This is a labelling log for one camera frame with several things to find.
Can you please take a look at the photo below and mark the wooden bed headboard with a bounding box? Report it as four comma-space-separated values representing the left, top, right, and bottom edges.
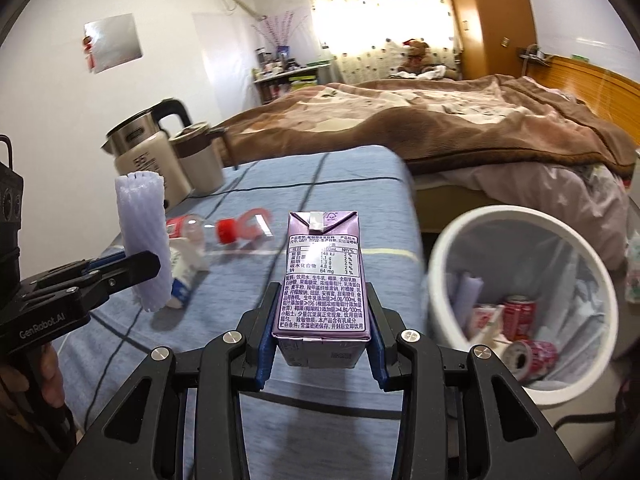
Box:
547, 55, 640, 121

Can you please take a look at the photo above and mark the clear plastic bin liner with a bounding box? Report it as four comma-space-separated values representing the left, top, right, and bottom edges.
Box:
440, 222, 606, 386

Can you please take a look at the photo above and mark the white round trash bin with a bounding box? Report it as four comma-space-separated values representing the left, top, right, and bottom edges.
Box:
425, 205, 617, 406

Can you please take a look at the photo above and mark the steel and cream electric kettle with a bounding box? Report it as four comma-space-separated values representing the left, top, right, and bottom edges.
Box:
101, 99, 193, 211

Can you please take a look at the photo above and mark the white cloth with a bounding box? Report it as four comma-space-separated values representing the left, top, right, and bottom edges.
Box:
400, 65, 446, 81

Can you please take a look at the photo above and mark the vase of purple branches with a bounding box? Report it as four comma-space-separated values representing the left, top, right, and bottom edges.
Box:
252, 10, 308, 61

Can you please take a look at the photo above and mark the brown patterned blanket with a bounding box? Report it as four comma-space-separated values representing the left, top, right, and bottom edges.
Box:
220, 74, 638, 176

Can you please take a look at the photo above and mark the silver wall panel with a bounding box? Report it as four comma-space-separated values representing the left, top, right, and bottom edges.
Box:
84, 14, 143, 73

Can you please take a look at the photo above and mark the clear bottle with red cap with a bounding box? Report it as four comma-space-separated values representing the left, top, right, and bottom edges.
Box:
166, 212, 237, 251

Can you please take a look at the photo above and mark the cluttered desk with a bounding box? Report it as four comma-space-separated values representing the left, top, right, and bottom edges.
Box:
252, 62, 333, 106

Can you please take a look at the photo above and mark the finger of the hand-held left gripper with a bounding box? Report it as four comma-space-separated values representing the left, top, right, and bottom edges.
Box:
30, 252, 128, 291
65, 251, 162, 311

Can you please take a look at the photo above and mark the purple drink carton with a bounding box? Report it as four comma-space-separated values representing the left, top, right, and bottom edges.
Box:
271, 210, 372, 367

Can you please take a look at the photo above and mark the beige mug with brown lid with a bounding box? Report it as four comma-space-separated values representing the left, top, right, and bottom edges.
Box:
170, 121, 231, 194

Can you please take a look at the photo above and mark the red drink can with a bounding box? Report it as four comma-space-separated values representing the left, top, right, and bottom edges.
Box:
502, 339, 560, 386
502, 296, 538, 341

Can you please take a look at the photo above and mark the white plastic drink bottle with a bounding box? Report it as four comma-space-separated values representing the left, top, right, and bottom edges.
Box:
167, 237, 211, 309

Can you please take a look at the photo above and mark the clear red plastic wrapper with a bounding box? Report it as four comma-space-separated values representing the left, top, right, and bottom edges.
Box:
236, 207, 273, 251

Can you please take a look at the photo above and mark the brown teddy bear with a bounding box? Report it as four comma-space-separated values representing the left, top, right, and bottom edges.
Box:
397, 38, 458, 81

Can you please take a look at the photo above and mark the wooden wardrobe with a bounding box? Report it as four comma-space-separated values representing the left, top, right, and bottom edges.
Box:
440, 0, 536, 81

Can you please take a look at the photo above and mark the blue checked cloth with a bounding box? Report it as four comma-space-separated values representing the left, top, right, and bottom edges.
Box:
52, 145, 426, 480

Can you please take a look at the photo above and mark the dotted window curtain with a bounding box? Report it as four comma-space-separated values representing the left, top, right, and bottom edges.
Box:
307, 0, 463, 83

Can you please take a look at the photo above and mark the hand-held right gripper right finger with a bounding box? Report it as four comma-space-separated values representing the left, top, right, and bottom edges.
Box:
367, 282, 583, 480

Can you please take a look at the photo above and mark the green printed plastic bag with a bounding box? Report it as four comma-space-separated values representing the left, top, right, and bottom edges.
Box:
625, 232, 640, 303

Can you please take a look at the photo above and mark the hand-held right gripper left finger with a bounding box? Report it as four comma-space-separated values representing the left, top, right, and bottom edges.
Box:
57, 281, 282, 480

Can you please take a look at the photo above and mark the person's left hand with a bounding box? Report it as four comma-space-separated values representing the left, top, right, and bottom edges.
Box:
39, 346, 67, 411

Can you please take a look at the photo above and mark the small wall shelf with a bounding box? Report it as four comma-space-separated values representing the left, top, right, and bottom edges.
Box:
517, 45, 553, 68

